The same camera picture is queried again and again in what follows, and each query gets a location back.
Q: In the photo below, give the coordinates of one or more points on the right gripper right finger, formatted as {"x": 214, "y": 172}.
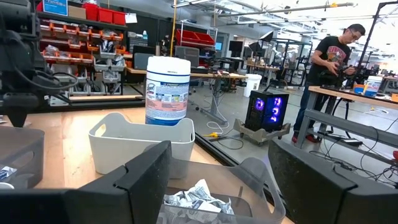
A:
{"x": 311, "y": 199}

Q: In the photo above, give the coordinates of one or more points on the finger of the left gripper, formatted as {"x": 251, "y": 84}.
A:
{"x": 17, "y": 116}

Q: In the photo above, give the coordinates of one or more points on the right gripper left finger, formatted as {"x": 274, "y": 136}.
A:
{"x": 93, "y": 207}

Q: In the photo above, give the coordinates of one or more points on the white alcohol pad packet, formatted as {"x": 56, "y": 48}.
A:
{"x": 199, "y": 191}
{"x": 175, "y": 199}
{"x": 205, "y": 208}
{"x": 7, "y": 172}
{"x": 225, "y": 207}

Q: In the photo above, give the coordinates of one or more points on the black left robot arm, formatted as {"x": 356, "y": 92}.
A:
{"x": 15, "y": 15}

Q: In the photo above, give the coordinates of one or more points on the translucent brown plastic bin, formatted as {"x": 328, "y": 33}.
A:
{"x": 21, "y": 146}
{"x": 258, "y": 186}

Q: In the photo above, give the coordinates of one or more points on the metal shelf rack with bins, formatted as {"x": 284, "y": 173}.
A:
{"x": 81, "y": 56}

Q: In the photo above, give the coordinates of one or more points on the light grey plastic bin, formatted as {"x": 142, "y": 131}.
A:
{"x": 124, "y": 146}
{"x": 6, "y": 186}

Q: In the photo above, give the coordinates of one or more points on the black power brick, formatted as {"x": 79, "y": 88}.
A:
{"x": 351, "y": 142}

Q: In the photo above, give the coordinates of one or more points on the blue sign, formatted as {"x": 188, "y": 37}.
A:
{"x": 55, "y": 7}

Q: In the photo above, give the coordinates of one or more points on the grey wheeled dolly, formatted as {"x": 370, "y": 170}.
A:
{"x": 261, "y": 135}

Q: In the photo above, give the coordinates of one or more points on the brown cardboard box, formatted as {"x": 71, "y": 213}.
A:
{"x": 77, "y": 12}

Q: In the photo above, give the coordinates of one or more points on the wooden top workbench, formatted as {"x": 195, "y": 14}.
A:
{"x": 351, "y": 124}

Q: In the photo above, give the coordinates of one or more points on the red storage bin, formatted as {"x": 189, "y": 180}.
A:
{"x": 90, "y": 12}
{"x": 188, "y": 35}
{"x": 119, "y": 18}
{"x": 205, "y": 39}
{"x": 105, "y": 15}

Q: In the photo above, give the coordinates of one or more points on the red floor object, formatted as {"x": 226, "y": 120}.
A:
{"x": 395, "y": 155}

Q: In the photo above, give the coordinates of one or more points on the black computer purple fans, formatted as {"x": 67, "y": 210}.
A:
{"x": 265, "y": 109}

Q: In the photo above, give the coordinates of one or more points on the white paper sheet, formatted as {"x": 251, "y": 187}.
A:
{"x": 131, "y": 18}

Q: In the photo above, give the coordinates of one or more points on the black device on workbench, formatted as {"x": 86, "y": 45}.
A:
{"x": 337, "y": 76}

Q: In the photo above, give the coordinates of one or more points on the white plastic bucket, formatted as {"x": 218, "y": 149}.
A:
{"x": 252, "y": 85}

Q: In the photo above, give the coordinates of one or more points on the white canister on workbench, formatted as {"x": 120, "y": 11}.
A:
{"x": 372, "y": 86}

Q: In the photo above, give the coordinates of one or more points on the orange box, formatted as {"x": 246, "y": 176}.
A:
{"x": 395, "y": 97}

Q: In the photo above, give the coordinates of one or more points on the white wipes canister blue label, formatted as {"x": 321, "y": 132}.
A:
{"x": 168, "y": 90}

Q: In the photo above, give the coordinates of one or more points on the person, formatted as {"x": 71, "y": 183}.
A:
{"x": 329, "y": 53}

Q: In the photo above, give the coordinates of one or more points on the wooden top desk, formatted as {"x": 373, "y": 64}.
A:
{"x": 202, "y": 75}

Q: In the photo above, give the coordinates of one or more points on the grey office chair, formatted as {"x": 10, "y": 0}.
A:
{"x": 186, "y": 56}

